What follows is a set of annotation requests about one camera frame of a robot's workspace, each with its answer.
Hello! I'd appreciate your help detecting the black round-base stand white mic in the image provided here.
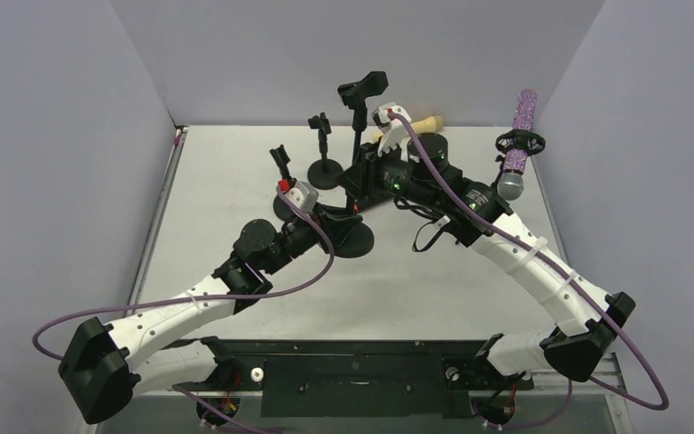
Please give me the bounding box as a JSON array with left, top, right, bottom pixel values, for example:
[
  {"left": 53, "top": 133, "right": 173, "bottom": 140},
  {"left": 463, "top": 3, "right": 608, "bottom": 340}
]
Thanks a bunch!
[{"left": 269, "top": 145, "right": 296, "bottom": 222}]

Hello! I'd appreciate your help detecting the purple glitter microphone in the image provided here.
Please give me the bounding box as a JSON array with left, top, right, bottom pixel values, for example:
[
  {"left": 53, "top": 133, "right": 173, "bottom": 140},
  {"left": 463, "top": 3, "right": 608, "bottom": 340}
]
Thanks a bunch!
[{"left": 495, "top": 90, "right": 538, "bottom": 201}]

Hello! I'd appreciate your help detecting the black tripod shock-mount stand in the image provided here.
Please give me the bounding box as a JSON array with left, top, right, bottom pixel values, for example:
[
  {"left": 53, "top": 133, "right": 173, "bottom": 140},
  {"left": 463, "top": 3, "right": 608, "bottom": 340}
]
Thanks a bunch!
[{"left": 492, "top": 129, "right": 546, "bottom": 202}]

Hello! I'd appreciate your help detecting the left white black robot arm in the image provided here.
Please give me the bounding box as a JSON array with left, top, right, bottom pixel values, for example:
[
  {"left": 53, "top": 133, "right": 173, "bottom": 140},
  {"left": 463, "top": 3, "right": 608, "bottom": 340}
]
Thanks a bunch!
[{"left": 59, "top": 212, "right": 362, "bottom": 424}]

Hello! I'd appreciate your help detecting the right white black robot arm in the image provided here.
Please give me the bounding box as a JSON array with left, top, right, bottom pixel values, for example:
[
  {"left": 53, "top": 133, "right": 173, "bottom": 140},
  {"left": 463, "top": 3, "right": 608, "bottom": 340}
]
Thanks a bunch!
[{"left": 337, "top": 133, "right": 635, "bottom": 386}]

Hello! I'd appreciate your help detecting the cream beige microphone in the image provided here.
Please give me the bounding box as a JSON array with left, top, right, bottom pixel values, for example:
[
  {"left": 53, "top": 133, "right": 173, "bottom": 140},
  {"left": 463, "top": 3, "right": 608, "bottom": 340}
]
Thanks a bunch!
[{"left": 411, "top": 116, "right": 445, "bottom": 135}]

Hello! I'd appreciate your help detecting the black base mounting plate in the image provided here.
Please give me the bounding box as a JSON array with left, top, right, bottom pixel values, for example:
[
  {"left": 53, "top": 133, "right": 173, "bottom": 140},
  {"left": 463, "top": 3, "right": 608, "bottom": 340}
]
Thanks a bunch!
[{"left": 184, "top": 337, "right": 538, "bottom": 419}]

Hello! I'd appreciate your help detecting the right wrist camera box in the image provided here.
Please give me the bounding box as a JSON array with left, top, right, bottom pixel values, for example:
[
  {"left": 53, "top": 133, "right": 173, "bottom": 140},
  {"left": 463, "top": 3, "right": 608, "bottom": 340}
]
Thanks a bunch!
[{"left": 371, "top": 102, "right": 412, "bottom": 156}]

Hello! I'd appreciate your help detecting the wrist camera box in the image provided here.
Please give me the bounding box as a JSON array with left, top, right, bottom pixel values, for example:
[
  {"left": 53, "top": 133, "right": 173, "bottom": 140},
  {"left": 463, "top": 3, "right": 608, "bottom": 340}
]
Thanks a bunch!
[
  {"left": 371, "top": 102, "right": 412, "bottom": 156},
  {"left": 273, "top": 179, "right": 320, "bottom": 221}
]

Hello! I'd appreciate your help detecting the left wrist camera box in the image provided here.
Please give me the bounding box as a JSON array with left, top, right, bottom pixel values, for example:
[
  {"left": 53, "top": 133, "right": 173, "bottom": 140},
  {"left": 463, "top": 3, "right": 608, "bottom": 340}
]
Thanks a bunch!
[{"left": 273, "top": 179, "right": 320, "bottom": 221}]

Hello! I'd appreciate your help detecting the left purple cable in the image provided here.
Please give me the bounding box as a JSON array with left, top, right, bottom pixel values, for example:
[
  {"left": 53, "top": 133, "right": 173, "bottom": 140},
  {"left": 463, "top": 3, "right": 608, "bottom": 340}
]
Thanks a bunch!
[{"left": 32, "top": 191, "right": 336, "bottom": 361}]

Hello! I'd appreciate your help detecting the purple cable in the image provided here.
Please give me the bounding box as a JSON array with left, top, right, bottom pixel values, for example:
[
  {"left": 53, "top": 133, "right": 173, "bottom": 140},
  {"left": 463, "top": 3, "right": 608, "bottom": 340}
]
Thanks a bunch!
[
  {"left": 32, "top": 191, "right": 336, "bottom": 361},
  {"left": 389, "top": 110, "right": 670, "bottom": 411}
]

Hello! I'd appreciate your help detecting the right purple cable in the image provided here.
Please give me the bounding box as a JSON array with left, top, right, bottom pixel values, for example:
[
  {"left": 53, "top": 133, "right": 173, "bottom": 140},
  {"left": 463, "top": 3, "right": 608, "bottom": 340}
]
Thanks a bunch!
[{"left": 389, "top": 110, "right": 670, "bottom": 411}]

